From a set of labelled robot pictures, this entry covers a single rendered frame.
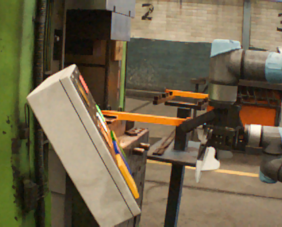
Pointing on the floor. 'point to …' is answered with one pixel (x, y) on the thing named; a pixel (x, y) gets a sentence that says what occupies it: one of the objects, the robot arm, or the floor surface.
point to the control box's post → (61, 209)
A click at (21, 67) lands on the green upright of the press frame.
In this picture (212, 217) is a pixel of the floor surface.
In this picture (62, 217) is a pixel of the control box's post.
